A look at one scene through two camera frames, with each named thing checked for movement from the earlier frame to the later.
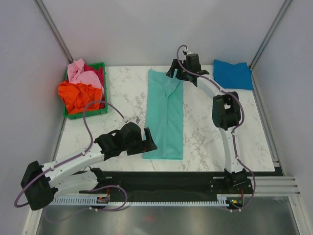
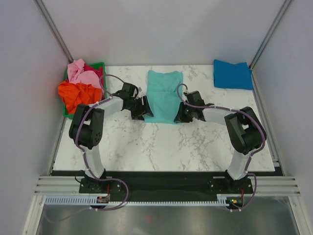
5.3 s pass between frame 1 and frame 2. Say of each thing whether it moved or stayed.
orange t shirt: stayed
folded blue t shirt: stayed
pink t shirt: stayed
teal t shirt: moved
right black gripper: moved
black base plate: stayed
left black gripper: moved
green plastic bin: stayed
